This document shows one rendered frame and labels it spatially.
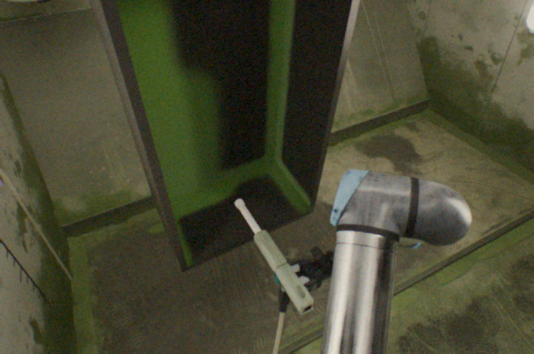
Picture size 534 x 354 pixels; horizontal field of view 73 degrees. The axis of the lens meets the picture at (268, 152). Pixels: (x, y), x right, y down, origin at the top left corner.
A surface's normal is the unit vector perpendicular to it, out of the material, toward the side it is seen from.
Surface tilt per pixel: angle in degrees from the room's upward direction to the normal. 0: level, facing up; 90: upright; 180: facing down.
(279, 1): 100
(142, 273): 0
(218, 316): 0
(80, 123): 57
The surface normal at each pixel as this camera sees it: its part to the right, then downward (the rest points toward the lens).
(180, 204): 0.04, -0.69
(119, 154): 0.35, 0.02
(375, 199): -0.18, -0.36
